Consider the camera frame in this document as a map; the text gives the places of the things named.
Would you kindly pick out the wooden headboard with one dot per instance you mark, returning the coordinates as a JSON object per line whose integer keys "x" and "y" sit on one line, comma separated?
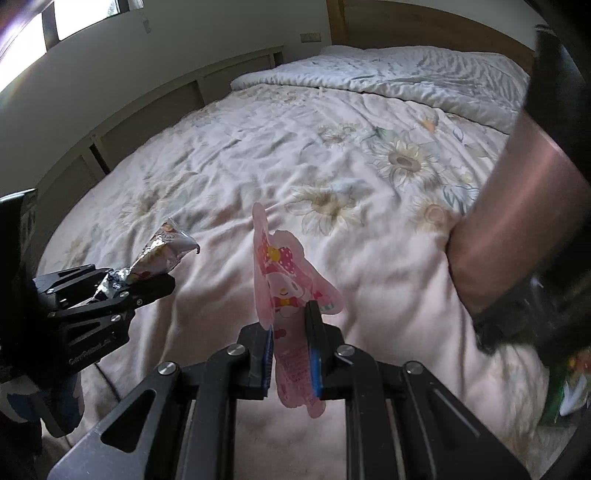
{"x": 415, "y": 23}

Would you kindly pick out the white printed snack packet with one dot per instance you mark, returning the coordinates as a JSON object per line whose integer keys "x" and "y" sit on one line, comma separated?
{"x": 576, "y": 392}

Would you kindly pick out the wall socket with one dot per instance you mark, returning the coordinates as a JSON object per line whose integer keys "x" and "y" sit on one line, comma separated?
{"x": 310, "y": 37}

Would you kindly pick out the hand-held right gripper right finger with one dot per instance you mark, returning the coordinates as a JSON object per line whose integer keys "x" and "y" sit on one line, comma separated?
{"x": 315, "y": 364}

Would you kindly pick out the floral blanket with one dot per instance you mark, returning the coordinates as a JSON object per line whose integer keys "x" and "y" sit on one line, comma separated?
{"x": 258, "y": 157}

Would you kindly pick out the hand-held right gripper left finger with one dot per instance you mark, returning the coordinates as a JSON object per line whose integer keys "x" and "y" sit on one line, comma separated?
{"x": 265, "y": 364}

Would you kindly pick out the beige low wall shelf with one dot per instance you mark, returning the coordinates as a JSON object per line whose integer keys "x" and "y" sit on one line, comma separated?
{"x": 152, "y": 115}

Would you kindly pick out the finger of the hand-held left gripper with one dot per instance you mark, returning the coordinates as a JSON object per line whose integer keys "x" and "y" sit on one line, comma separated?
{"x": 147, "y": 288}
{"x": 69, "y": 284}

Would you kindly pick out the window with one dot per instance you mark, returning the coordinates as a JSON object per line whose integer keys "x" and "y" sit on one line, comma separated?
{"x": 69, "y": 27}

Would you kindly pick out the dark blurred object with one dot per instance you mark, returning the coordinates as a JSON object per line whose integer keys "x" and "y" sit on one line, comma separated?
{"x": 512, "y": 318}

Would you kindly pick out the green tray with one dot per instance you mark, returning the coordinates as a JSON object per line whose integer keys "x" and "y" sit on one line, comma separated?
{"x": 551, "y": 392}

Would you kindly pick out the white leaf-print duvet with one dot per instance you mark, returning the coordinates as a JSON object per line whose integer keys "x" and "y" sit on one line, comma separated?
{"x": 392, "y": 74}

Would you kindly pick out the pink cartoon snack packet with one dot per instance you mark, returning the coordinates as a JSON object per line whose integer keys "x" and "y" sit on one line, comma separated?
{"x": 281, "y": 277}

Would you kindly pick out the silver foil snack packet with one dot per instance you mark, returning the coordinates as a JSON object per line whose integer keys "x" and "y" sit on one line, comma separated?
{"x": 161, "y": 249}

